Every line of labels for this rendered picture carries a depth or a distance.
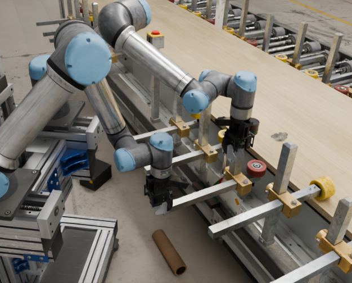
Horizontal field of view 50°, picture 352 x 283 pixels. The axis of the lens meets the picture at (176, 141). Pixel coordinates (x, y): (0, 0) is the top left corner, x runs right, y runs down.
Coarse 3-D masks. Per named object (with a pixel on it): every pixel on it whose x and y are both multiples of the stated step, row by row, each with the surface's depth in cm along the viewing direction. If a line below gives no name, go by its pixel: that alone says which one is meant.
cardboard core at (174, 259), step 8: (160, 232) 232; (160, 240) 228; (168, 240) 228; (160, 248) 226; (168, 248) 222; (168, 256) 219; (176, 256) 218; (176, 264) 214; (184, 264) 214; (176, 272) 216
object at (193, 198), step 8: (248, 176) 157; (224, 184) 152; (232, 184) 153; (200, 192) 148; (208, 192) 148; (216, 192) 150; (224, 192) 152; (176, 200) 144; (184, 200) 144; (192, 200) 145; (200, 200) 148; (176, 208) 143
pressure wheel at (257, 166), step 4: (252, 160) 159; (256, 160) 159; (248, 164) 156; (252, 164) 157; (256, 164) 156; (260, 164) 157; (264, 164) 157; (248, 168) 155; (252, 168) 154; (256, 168) 154; (260, 168) 154; (264, 168) 154; (248, 172) 156; (252, 172) 154; (256, 172) 153; (260, 172) 153; (264, 172) 155; (252, 176) 155; (256, 176) 154; (260, 176) 155; (252, 184) 161
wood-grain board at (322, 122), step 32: (96, 0) 360; (160, 0) 368; (192, 32) 293; (224, 32) 295; (192, 64) 242; (224, 64) 243; (256, 64) 245; (256, 96) 208; (288, 96) 209; (320, 96) 211; (224, 128) 183; (288, 128) 182; (320, 128) 183; (320, 160) 161
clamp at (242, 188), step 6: (228, 168) 160; (228, 174) 158; (240, 174) 156; (228, 180) 159; (234, 180) 154; (240, 180) 153; (240, 186) 152; (246, 186) 152; (240, 192) 153; (246, 192) 154
